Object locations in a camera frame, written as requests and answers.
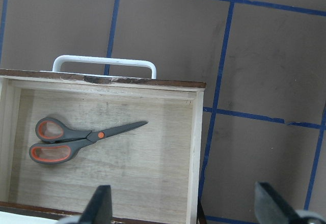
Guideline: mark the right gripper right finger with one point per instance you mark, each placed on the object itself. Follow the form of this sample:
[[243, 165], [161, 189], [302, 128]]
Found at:
[[270, 207]]

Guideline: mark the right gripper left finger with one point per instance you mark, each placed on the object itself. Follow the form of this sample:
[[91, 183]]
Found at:
[[99, 209]]

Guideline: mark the grey orange scissors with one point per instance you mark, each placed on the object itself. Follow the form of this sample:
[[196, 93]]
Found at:
[[61, 143]]

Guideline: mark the wooden drawer with white handle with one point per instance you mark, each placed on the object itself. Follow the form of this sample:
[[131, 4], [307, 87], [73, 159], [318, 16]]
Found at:
[[153, 170]]

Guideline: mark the white plastic tray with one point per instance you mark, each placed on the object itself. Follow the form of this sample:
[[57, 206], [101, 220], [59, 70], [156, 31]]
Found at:
[[11, 218]]

